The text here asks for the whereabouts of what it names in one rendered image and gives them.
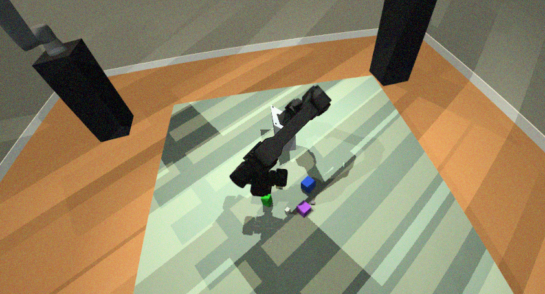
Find purple block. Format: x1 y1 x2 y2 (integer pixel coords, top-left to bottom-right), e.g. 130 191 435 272
296 200 311 218

